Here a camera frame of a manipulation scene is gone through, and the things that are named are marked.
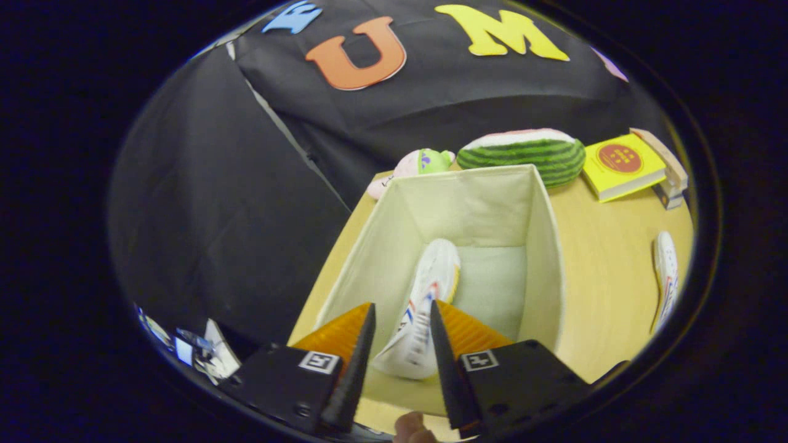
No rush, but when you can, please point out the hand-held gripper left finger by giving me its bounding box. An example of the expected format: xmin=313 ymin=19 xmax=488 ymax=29
xmin=217 ymin=301 xmax=377 ymax=434

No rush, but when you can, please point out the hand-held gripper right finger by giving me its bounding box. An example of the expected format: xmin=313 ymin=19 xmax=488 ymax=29
xmin=429 ymin=300 xmax=590 ymax=433

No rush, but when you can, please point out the white striped shoe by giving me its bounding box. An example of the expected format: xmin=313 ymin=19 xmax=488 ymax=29
xmin=651 ymin=231 xmax=680 ymax=336
xmin=371 ymin=238 xmax=461 ymax=380

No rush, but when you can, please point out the beige fabric storage box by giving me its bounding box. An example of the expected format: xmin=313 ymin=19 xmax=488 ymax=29
xmin=313 ymin=164 xmax=566 ymax=418

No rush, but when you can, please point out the white paper sheet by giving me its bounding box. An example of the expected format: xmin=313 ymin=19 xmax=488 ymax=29
xmin=197 ymin=318 xmax=242 ymax=385

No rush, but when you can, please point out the small blue-lit device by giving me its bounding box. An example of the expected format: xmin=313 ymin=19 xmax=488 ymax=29
xmin=175 ymin=328 xmax=213 ymax=368

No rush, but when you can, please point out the pink plush toy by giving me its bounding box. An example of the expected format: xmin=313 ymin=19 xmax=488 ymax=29
xmin=367 ymin=148 xmax=456 ymax=201

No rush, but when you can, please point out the black backdrop cloth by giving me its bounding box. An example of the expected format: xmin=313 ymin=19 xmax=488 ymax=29
xmin=108 ymin=0 xmax=678 ymax=357

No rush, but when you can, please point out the watermelon slice plush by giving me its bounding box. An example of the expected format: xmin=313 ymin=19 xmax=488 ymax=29
xmin=456 ymin=128 xmax=587 ymax=189

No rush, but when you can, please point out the yellow book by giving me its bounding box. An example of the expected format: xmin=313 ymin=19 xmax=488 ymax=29
xmin=582 ymin=132 xmax=667 ymax=204

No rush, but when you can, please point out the grey-blue book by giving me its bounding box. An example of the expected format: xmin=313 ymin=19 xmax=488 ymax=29
xmin=653 ymin=183 xmax=685 ymax=211

